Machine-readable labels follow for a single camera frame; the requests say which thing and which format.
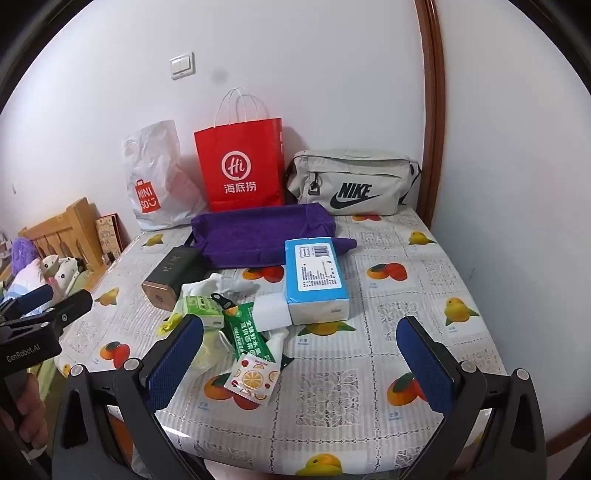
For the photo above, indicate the small green tissue pack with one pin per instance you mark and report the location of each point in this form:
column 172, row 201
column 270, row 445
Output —
column 203, row 311

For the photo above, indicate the fruit print sachet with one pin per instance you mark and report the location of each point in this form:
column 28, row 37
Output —
column 251, row 378

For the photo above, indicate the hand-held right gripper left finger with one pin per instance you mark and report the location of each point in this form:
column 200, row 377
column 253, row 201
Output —
column 178, row 360

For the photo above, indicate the white glove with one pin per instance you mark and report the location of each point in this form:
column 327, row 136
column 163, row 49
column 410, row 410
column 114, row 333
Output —
column 217, row 286

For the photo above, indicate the blue tissue pack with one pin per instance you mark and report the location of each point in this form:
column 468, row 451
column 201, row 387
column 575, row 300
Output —
column 316, row 277

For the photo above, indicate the fruit print tablecloth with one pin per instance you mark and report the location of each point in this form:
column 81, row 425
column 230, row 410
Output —
column 369, row 415

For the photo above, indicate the wooden door frame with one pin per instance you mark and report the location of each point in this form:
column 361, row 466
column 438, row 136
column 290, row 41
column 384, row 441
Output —
column 431, row 115

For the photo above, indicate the white plastic wrapper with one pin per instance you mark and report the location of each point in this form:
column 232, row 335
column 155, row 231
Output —
column 277, row 340

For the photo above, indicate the striped bedding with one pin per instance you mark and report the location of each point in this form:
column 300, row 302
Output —
column 18, row 284

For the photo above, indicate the wooden headboard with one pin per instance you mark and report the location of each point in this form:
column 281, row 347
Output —
column 64, row 230

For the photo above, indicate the light green cloth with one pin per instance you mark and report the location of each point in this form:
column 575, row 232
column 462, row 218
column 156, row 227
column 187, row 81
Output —
column 212, row 353

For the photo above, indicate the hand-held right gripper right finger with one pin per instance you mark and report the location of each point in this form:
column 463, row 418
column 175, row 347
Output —
column 427, row 369

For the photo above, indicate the white spotted plush toy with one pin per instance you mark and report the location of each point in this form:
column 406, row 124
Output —
column 60, row 272

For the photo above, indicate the brown patterned book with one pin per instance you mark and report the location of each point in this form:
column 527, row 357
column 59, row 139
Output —
column 108, row 235

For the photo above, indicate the green snack packet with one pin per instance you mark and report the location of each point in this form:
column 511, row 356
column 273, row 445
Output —
column 249, row 332

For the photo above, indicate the grey waist bag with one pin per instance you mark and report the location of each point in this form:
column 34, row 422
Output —
column 355, row 180

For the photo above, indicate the person's left hand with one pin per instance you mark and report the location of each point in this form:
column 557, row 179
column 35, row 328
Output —
column 32, row 406

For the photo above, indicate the dark green tin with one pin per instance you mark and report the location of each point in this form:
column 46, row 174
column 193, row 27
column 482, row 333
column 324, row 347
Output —
column 173, row 274

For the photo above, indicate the white plastic shopping bag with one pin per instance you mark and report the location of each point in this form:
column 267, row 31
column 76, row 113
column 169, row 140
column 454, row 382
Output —
column 152, row 184

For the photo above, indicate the purple fabric tray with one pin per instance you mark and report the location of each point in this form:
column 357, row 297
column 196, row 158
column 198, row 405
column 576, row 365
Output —
column 258, row 240

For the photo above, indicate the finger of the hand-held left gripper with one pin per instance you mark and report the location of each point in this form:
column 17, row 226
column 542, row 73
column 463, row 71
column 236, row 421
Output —
column 32, row 296
column 60, row 316

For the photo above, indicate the purple fluffy toy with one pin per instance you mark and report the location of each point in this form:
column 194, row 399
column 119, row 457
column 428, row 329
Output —
column 21, row 254

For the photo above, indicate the red paper bag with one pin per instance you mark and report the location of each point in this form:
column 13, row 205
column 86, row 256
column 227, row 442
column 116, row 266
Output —
column 240, row 170

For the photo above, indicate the white light switch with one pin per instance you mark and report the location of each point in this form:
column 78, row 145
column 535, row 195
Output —
column 182, row 66

